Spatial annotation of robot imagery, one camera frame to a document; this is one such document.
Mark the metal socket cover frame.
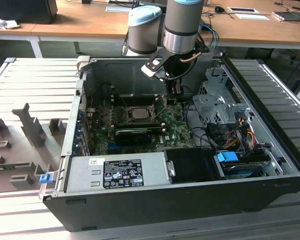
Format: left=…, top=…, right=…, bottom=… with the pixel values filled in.
left=150, top=96, right=170, bottom=119

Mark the silver square CPU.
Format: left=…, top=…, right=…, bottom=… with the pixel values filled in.
left=130, top=107, right=151, bottom=119

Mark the black RAM slot bank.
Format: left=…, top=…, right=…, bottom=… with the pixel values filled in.
left=113, top=94, right=158, bottom=107
left=113, top=121, right=166, bottom=133

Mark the CPU socket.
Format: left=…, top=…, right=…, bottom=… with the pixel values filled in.
left=122, top=106, right=159, bottom=124

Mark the green motherboard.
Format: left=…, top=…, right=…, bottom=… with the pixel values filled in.
left=86, top=96, right=198, bottom=156

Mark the silver metal drive cage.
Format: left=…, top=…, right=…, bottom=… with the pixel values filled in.
left=192, top=66, right=251, bottom=126

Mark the black graphics card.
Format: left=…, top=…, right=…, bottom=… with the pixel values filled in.
left=114, top=128, right=152, bottom=146

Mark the black plastic air shroud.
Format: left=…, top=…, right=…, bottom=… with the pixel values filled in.
left=163, top=147, right=227, bottom=185

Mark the blue disk carrier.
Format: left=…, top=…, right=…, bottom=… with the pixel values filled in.
left=216, top=151, right=266, bottom=180

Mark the long wooden office desk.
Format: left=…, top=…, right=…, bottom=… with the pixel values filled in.
left=31, top=0, right=300, bottom=50

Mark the dark tablet with pale rim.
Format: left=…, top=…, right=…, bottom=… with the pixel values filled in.
left=271, top=11, right=300, bottom=22

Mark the silver power supply unit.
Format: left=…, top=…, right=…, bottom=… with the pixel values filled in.
left=64, top=151, right=172, bottom=193

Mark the black open PC case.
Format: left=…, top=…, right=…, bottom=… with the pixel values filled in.
left=41, top=56, right=300, bottom=232

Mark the large black box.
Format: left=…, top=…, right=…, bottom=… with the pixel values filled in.
left=0, top=0, right=59, bottom=25

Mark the grey parts rack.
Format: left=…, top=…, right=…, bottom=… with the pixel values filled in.
left=0, top=102, right=71, bottom=195

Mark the short wooden office desk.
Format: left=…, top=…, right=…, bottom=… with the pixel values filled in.
left=0, top=0, right=58, bottom=41

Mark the crumpled white paper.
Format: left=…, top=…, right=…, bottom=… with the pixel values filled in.
left=0, top=13, right=21, bottom=31

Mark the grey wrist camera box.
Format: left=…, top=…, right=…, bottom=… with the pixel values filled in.
left=140, top=65, right=167, bottom=82

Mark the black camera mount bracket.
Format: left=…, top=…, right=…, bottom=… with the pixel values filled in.
left=144, top=53, right=166, bottom=73

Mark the blue network cable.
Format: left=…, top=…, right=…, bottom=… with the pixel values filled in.
left=202, top=23, right=220, bottom=55

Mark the white desk cable hatch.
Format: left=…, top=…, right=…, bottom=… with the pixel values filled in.
left=105, top=5, right=132, bottom=13
left=226, top=6, right=261, bottom=14

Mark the beige case release handle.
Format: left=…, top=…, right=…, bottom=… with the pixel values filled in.
left=76, top=56, right=91, bottom=74

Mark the yellow red wire bundle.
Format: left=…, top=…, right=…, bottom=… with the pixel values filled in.
left=224, top=119, right=259, bottom=151

